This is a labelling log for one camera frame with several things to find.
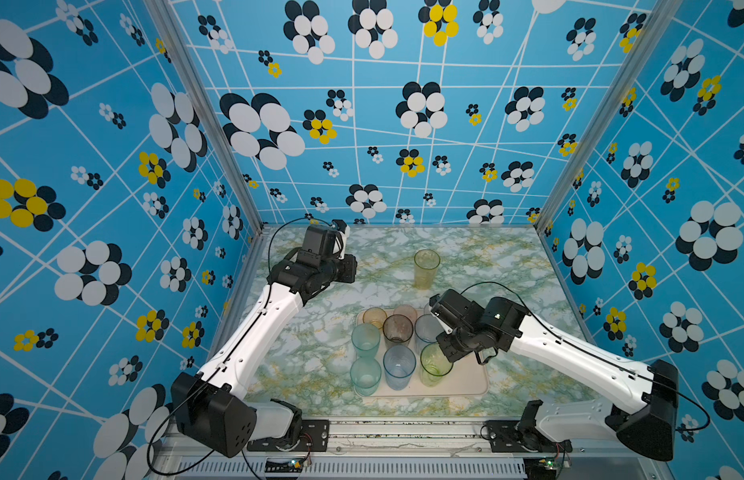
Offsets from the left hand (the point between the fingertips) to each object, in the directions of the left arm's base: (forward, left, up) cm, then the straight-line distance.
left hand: (355, 261), depth 78 cm
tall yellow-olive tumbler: (+14, -22, -19) cm, 33 cm away
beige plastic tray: (-22, -31, -24) cm, 45 cm away
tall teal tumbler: (-22, -2, -24) cm, 32 cm away
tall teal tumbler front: (-12, -3, -22) cm, 25 cm away
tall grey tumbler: (-10, -12, -19) cm, 25 cm away
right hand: (-18, -23, -11) cm, 32 cm away
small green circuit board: (-42, +18, -27) cm, 53 cm away
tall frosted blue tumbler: (-20, -12, -20) cm, 30 cm away
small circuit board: (-43, -44, -24) cm, 66 cm away
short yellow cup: (-7, -5, -16) cm, 18 cm away
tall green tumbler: (-23, -20, -11) cm, 32 cm away
